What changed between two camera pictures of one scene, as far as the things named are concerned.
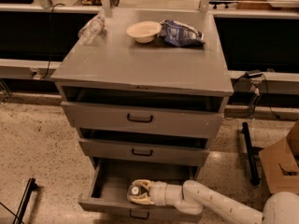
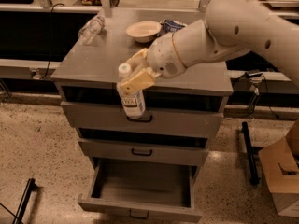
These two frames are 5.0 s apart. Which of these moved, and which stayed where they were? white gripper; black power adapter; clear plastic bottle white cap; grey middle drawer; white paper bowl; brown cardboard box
Moved: white gripper; clear plastic bottle white cap
Stayed: grey middle drawer; white paper bowl; brown cardboard box; black power adapter
